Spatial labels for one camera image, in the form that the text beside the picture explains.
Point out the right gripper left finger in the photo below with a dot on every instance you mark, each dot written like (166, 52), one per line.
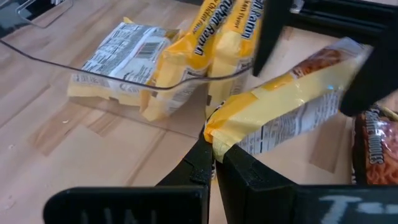
(194, 168)

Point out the black Fire Noodle packet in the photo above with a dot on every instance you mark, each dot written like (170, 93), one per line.
(377, 146)

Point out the clear plastic bin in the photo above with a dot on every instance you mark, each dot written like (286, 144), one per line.
(102, 93)

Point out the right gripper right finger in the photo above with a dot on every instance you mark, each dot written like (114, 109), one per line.
(252, 193)

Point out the white noodle crumb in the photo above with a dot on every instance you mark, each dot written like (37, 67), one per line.
(65, 121)

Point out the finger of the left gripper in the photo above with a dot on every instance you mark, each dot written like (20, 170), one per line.
(373, 77)
(272, 34)

